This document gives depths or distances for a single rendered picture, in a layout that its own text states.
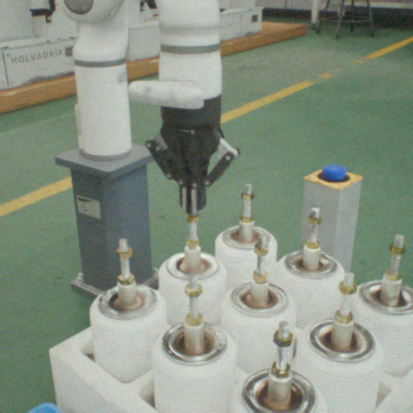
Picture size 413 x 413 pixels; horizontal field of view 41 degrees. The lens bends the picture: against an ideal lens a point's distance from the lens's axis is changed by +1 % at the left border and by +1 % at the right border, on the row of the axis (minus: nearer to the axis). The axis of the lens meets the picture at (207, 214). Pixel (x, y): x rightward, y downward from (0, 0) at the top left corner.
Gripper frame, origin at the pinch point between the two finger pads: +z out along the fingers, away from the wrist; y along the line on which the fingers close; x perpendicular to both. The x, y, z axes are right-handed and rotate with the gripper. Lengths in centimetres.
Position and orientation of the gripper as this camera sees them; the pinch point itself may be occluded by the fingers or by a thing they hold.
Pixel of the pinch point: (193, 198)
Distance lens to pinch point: 72.4
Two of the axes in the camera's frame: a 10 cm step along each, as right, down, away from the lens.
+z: 0.1, 9.0, 4.4
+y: -9.0, -1.9, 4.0
